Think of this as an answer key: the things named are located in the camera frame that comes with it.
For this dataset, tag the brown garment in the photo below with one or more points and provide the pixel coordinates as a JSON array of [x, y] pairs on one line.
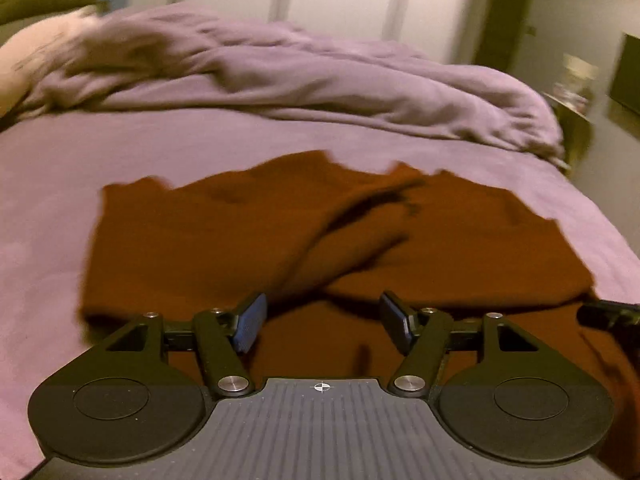
[[210, 240]]

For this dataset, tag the crumpled purple duvet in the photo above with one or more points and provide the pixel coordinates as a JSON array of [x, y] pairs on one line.
[[280, 75]]

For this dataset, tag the dark wall screen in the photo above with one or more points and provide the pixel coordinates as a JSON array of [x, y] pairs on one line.
[[626, 75]]

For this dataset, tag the bed with purple sheet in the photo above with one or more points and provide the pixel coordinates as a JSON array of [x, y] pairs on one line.
[[50, 185]]

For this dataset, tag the cream pillow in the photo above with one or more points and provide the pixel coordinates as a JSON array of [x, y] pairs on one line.
[[25, 55]]

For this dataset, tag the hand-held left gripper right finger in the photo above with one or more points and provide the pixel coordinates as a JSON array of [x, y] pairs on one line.
[[397, 322]]

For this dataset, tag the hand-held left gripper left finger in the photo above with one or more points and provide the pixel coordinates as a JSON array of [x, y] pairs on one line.
[[248, 325]]

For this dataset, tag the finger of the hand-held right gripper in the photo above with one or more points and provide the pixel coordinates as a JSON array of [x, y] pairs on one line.
[[602, 315]]

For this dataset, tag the bedside table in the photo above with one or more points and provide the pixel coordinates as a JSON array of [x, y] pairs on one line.
[[570, 130]]

